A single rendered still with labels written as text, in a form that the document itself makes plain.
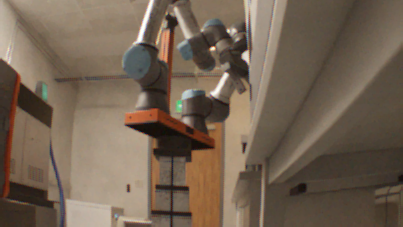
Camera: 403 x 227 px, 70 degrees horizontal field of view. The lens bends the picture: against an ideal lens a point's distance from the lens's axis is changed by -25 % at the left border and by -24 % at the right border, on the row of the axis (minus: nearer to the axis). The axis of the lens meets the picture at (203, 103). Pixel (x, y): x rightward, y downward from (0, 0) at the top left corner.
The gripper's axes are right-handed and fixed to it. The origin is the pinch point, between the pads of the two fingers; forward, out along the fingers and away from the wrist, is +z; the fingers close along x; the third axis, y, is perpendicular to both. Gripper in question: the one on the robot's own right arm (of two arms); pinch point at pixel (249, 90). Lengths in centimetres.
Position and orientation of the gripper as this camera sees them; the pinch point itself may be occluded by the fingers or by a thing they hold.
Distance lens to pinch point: 125.2
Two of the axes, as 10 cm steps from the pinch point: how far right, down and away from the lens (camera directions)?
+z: 3.8, 8.3, -4.0
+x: -5.5, -1.5, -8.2
